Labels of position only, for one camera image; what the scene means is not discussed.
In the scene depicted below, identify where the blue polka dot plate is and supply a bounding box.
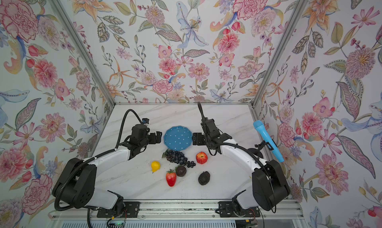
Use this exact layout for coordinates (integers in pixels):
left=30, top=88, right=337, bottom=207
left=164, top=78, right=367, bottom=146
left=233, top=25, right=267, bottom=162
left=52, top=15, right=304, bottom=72
left=163, top=126, right=193, bottom=151

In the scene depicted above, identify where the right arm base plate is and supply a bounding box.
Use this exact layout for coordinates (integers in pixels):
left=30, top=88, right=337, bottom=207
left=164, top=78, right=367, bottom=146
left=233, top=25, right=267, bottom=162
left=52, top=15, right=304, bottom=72
left=215, top=201, right=261, bottom=218

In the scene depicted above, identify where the red apple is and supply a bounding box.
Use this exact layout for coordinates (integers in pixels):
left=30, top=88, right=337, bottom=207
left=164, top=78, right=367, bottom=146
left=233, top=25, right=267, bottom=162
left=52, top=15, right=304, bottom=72
left=196, top=152, right=208, bottom=164

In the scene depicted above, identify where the red strawberry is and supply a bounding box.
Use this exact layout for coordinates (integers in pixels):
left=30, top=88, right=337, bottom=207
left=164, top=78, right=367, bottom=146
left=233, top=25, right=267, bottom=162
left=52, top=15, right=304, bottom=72
left=166, top=169, right=177, bottom=187

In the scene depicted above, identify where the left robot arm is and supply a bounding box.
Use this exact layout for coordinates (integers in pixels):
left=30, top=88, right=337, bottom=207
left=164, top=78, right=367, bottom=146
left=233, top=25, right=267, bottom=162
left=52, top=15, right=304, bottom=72
left=52, top=124, right=163, bottom=215

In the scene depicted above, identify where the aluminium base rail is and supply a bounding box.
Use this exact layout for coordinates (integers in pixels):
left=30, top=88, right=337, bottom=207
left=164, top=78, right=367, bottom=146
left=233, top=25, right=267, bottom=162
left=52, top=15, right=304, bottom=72
left=47, top=199, right=305, bottom=222

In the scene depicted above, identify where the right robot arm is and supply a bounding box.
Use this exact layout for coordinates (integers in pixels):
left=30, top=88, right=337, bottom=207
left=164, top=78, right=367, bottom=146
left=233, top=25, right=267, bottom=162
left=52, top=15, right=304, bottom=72
left=193, top=118, right=290, bottom=211

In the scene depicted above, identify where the blue microphone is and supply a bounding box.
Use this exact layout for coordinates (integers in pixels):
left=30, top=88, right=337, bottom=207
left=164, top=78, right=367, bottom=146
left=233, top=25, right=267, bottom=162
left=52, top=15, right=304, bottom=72
left=253, top=120, right=285, bottom=163

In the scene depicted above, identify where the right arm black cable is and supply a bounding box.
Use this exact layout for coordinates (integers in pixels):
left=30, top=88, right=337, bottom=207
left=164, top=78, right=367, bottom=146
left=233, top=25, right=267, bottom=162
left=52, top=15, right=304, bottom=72
left=196, top=102, right=277, bottom=214

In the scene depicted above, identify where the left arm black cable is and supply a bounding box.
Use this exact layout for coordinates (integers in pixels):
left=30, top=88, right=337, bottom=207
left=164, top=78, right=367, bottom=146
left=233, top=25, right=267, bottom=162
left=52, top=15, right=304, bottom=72
left=53, top=109, right=144, bottom=212

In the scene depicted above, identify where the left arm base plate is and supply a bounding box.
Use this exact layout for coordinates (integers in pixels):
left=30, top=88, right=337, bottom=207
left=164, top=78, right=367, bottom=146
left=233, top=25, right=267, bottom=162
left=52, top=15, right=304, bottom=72
left=96, top=202, right=140, bottom=219

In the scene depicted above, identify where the yellow lemon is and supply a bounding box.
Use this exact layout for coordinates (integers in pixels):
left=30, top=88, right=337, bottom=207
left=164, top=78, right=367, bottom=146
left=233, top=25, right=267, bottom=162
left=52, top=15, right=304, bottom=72
left=151, top=161, right=161, bottom=173

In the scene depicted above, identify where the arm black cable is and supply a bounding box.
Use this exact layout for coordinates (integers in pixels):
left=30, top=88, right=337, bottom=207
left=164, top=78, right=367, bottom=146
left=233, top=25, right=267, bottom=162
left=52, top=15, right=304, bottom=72
left=53, top=109, right=144, bottom=212
left=196, top=102, right=277, bottom=214

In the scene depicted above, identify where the black avocado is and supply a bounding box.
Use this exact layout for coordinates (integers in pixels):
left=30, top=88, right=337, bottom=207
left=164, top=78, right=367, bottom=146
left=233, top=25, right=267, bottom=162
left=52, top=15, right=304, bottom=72
left=198, top=171, right=210, bottom=186

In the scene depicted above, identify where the dark grape bunch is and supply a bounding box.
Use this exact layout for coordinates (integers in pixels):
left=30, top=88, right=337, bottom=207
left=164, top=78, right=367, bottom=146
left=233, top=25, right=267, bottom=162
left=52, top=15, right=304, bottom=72
left=162, top=149, right=196, bottom=168

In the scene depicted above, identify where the black microphone stand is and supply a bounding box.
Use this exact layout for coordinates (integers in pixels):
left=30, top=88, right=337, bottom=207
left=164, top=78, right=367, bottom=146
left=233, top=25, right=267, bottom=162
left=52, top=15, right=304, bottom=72
left=248, top=140, right=274, bottom=159

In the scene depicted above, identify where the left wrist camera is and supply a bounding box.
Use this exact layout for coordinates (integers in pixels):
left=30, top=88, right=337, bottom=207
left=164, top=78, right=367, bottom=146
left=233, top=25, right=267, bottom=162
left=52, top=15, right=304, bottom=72
left=141, top=118, right=150, bottom=125

